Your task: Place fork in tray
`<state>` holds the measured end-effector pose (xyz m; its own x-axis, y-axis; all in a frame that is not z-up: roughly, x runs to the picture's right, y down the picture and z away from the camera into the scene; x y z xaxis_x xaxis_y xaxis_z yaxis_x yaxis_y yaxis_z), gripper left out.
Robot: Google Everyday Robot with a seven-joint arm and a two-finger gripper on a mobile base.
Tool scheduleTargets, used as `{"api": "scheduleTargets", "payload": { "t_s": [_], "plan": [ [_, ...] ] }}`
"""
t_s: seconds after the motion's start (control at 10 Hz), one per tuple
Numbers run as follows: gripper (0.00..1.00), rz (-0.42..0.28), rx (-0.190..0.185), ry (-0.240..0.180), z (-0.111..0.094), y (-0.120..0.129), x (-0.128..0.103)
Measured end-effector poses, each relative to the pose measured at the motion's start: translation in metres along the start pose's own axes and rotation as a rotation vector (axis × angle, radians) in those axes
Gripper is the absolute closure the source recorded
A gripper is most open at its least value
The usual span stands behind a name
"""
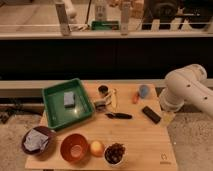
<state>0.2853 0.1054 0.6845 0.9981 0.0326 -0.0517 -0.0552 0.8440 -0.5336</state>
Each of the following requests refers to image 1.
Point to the pale fork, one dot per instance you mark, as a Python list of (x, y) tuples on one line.
[(107, 98)]

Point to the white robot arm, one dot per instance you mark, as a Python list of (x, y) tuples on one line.
[(185, 84)]

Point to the green plastic tray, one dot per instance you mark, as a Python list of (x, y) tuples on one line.
[(59, 116)]

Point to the green background tray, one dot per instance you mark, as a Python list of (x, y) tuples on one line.
[(105, 25)]

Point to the small dark cup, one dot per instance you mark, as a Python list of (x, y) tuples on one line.
[(103, 90)]

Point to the yellow banana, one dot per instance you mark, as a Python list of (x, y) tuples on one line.
[(114, 98)]

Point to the small grey metal object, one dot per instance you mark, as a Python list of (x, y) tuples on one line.
[(100, 106)]

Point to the orange carrot piece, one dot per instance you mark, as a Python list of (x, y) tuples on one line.
[(135, 98)]

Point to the blue cup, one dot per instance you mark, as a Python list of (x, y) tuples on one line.
[(143, 91)]

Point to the blue grey sponge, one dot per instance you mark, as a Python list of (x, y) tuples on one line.
[(69, 99)]

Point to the black rectangular remote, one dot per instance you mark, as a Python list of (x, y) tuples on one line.
[(151, 114)]

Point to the wooden board table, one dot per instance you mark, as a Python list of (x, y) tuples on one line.
[(148, 146)]

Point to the orange fruit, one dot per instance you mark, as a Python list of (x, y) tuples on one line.
[(97, 148)]

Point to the white bowl with dark contents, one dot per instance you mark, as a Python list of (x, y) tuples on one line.
[(114, 154)]

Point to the orange bowl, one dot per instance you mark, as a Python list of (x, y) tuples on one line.
[(74, 148)]

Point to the dark brown bowl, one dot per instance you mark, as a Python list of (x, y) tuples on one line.
[(45, 130)]

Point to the crumpled grey cloth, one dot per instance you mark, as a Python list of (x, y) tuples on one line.
[(35, 140)]

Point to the black handled utensil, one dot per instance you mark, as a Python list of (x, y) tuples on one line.
[(118, 116)]

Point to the white background post right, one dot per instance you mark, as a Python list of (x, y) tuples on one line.
[(125, 13)]

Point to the white background post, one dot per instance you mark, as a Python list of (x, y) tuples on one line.
[(62, 17), (125, 13)]

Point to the white background post left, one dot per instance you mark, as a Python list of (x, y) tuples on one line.
[(62, 17)]

